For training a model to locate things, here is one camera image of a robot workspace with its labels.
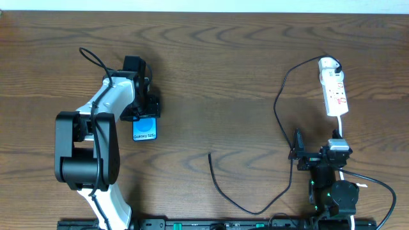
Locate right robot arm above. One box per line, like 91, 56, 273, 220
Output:
288, 129, 359, 229

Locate blue Galaxy smartphone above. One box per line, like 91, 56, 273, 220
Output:
132, 118, 157, 141

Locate white power strip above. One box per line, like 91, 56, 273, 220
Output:
318, 57, 348, 117

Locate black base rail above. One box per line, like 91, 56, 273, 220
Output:
56, 218, 377, 230

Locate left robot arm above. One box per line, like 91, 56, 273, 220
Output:
54, 56, 160, 229

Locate black charger cable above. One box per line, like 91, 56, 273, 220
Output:
207, 54, 343, 215

